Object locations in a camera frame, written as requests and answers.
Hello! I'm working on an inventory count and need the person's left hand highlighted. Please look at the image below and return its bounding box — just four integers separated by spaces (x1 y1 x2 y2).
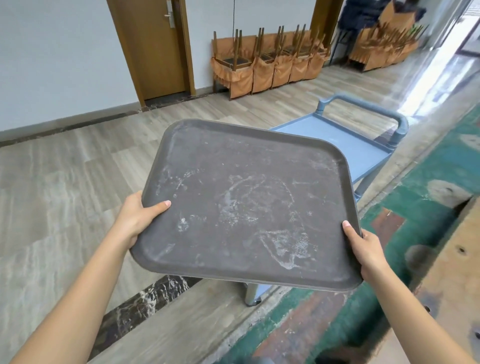
116 191 172 248

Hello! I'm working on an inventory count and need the blue plastic service cart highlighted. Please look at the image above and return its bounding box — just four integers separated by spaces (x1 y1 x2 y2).
244 94 409 307

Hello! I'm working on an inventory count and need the wooden door frame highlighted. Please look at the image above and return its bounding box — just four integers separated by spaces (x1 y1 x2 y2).
107 0 197 108

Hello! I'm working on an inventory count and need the dark blue cloth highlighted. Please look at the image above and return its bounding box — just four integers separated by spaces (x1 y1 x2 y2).
339 0 392 32

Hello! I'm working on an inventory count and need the green patterned carpet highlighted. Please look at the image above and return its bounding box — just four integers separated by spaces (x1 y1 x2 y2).
219 107 480 364

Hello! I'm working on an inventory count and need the dark grey serving tray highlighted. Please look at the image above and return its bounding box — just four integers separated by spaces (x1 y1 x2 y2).
130 119 364 292

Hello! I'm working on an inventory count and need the row of orange-covered stacked chairs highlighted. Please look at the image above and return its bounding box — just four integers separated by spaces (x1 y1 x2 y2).
211 25 331 100

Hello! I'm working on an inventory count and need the pile of orange-covered stacked chairs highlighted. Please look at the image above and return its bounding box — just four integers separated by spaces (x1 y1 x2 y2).
347 0 430 72

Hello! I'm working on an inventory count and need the person's left forearm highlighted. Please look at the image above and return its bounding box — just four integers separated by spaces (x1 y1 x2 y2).
10 225 133 364

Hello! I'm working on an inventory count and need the person's right hand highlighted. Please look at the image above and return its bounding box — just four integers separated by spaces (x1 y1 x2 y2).
342 220 389 278

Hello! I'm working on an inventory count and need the person's right forearm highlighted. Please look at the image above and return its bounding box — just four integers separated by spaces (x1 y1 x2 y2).
362 262 461 364

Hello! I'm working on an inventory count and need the brown wooden door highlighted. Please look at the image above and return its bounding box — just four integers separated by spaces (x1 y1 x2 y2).
127 0 187 100

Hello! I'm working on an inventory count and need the silver door lock handle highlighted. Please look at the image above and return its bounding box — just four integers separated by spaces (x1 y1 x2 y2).
163 0 176 29

